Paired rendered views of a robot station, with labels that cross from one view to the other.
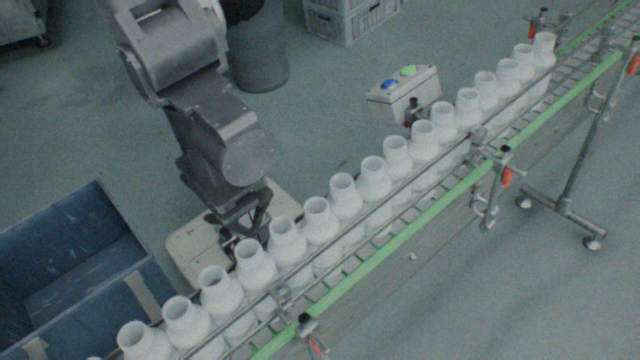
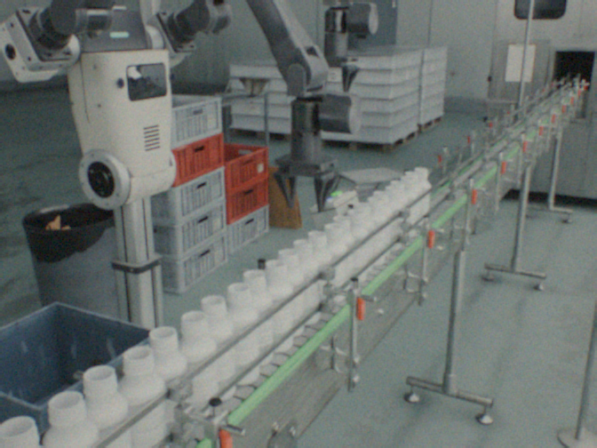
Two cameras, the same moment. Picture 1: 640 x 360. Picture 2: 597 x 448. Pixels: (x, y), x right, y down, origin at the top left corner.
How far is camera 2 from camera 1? 0.91 m
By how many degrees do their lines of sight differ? 37
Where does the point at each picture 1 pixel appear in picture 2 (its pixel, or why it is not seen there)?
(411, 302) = not seen: outside the picture
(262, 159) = (357, 122)
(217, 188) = (314, 161)
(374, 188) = (359, 228)
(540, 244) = (441, 428)
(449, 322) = not seen: outside the picture
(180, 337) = (279, 287)
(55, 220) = (11, 345)
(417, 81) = (347, 196)
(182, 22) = (318, 59)
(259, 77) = not seen: hidden behind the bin
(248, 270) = (305, 257)
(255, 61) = (84, 301)
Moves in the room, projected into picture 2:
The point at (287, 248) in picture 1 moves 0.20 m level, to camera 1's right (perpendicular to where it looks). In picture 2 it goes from (322, 251) to (401, 235)
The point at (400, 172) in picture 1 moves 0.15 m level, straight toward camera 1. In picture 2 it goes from (370, 225) to (394, 247)
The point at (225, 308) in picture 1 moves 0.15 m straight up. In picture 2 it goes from (298, 277) to (298, 200)
